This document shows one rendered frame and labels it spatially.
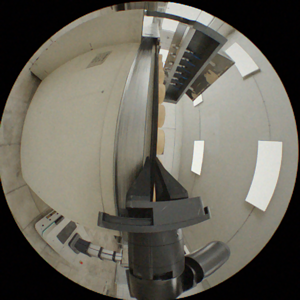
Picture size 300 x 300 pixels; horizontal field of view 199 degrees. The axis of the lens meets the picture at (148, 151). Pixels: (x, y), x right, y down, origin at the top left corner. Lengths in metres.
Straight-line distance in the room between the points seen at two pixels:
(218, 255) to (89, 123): 0.29
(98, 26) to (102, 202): 0.61
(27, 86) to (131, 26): 0.80
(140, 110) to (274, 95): 2.39
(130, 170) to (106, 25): 0.55
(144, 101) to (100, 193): 0.20
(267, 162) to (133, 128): 2.09
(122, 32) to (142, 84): 0.35
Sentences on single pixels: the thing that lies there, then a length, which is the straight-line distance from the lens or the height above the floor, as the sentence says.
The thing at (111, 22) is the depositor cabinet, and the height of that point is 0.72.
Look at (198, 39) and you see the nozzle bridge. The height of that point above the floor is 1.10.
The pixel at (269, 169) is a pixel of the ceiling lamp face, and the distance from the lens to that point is 2.08.
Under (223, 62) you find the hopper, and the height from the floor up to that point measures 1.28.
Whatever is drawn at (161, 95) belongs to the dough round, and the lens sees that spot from 0.19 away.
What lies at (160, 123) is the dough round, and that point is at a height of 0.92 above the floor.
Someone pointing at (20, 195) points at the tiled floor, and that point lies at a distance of 0.96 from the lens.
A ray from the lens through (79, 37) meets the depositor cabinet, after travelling 0.57.
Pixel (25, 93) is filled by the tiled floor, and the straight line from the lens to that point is 0.95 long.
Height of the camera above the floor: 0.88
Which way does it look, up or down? 5 degrees up
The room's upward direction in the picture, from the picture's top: 93 degrees clockwise
